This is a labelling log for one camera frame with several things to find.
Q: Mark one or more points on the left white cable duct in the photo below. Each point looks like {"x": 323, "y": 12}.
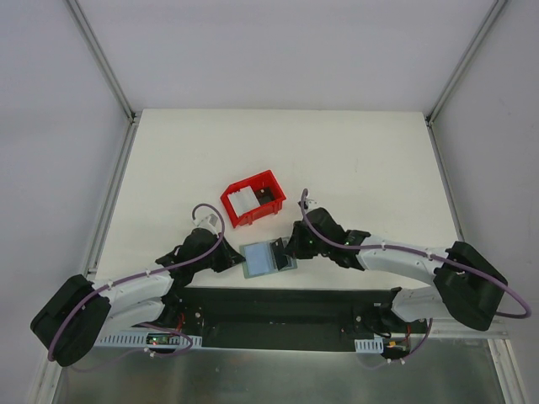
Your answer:
{"x": 150, "y": 339}

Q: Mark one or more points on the right aluminium frame rail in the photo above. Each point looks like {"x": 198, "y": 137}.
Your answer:
{"x": 484, "y": 126}

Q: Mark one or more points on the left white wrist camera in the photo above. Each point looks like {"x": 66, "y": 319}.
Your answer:
{"x": 210, "y": 220}

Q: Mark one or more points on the right white cable duct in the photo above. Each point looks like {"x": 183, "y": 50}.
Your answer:
{"x": 369, "y": 346}

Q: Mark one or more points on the dark cards in bin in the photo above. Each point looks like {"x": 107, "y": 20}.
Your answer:
{"x": 264, "y": 196}

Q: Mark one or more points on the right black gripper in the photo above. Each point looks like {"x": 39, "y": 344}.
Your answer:
{"x": 293, "y": 246}

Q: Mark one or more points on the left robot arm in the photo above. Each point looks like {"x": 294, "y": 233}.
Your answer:
{"x": 83, "y": 312}

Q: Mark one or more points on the green leather card holder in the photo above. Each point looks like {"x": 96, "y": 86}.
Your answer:
{"x": 259, "y": 260}

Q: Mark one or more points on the white cable duct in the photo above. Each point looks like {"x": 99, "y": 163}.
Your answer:
{"x": 369, "y": 346}
{"x": 150, "y": 339}

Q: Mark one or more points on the white cards stack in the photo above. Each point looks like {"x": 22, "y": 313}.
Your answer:
{"x": 243, "y": 201}

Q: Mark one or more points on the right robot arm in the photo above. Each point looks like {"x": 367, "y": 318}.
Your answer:
{"x": 457, "y": 281}

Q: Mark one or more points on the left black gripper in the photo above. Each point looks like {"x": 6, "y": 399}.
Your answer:
{"x": 227, "y": 254}

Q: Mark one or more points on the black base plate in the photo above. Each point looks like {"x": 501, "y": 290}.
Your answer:
{"x": 303, "y": 320}

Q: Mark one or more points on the red plastic card bin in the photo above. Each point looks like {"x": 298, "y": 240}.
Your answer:
{"x": 257, "y": 181}

